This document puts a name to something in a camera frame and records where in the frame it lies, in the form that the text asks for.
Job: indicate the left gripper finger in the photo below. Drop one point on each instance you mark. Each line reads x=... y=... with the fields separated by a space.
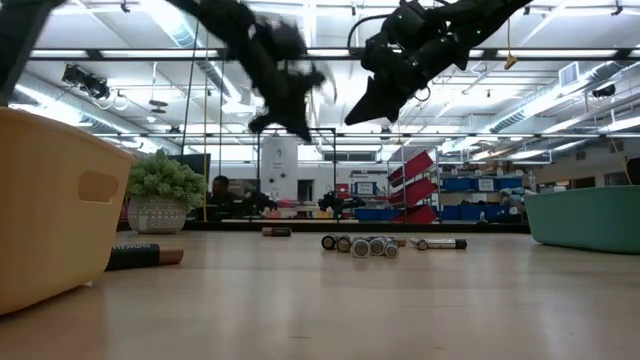
x=262 y=123
x=301 y=129

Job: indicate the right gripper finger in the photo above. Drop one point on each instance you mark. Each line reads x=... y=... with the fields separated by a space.
x=380 y=102

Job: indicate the yellow plastic bin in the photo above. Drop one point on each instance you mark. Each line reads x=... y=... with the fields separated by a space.
x=45 y=225

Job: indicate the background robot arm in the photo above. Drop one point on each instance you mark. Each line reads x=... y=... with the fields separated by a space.
x=257 y=202
x=337 y=202

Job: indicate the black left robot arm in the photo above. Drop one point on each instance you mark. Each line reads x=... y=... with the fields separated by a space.
x=15 y=30

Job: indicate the white cylindrical tank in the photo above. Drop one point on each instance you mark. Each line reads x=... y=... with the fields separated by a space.
x=279 y=165

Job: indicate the black background monitor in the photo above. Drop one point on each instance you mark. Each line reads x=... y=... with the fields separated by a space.
x=197 y=162

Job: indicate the person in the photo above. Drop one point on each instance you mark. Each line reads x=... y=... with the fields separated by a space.
x=220 y=197

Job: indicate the small background screen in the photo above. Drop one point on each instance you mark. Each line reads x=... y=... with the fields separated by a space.
x=365 y=188

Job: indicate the red bin rack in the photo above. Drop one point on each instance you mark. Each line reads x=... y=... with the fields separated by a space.
x=412 y=187

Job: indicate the black ceiling disc fixture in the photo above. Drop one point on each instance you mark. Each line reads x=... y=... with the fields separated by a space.
x=158 y=103

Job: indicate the green potted artificial plant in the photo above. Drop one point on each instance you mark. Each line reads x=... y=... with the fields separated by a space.
x=165 y=180

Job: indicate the blue storage bins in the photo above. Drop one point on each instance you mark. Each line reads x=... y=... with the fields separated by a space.
x=375 y=215
x=470 y=214

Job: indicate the blue bin shelf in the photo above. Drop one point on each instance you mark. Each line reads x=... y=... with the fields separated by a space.
x=460 y=185

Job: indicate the black overhead light bar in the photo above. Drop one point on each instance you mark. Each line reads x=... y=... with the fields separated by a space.
x=95 y=54

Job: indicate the teal plastic bin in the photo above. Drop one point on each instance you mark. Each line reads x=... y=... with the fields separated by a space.
x=585 y=220

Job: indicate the black rig frame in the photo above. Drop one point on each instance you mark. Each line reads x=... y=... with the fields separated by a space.
x=334 y=165

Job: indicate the black aluminium table frame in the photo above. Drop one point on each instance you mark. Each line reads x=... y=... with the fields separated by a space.
x=475 y=228

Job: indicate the black ceiling camera on duct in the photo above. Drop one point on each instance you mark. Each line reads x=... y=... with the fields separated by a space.
x=85 y=80

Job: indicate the small black ceiling camera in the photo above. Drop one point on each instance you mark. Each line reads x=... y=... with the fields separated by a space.
x=605 y=91

